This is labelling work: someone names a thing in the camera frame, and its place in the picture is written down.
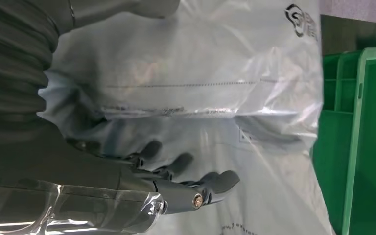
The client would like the green plastic delivery crate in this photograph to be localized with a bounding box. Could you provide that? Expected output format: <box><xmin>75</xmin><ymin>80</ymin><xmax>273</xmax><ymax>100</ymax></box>
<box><xmin>311</xmin><ymin>47</ymin><xmax>376</xmax><ymax>235</ymax></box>

